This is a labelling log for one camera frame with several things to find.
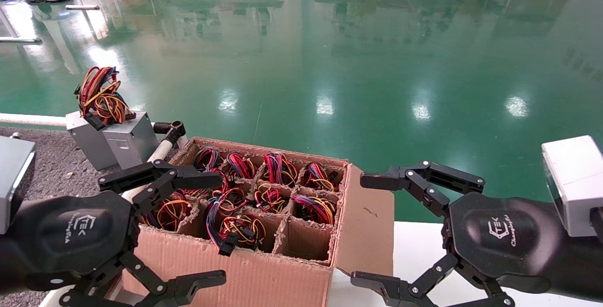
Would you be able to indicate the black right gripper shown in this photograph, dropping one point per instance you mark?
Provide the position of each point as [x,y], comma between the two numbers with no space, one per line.
[504,236]

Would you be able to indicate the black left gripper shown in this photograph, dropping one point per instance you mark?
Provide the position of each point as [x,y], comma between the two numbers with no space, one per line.
[70,236]

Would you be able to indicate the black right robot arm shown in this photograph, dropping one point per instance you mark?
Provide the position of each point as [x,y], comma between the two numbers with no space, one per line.
[589,264]

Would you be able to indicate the white metal pipe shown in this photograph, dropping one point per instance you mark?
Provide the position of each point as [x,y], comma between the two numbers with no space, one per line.
[33,119]
[160,151]

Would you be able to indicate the black pipe connector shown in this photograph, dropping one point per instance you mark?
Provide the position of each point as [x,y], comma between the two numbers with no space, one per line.
[174,130]

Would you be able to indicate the brown cardboard divider box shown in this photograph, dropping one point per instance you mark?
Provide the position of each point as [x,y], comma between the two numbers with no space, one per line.
[264,278]

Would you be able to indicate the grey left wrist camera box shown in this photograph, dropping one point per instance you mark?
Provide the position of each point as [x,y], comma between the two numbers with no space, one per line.
[14,175]

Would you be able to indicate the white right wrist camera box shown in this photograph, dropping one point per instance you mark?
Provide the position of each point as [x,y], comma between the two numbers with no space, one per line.
[574,180]

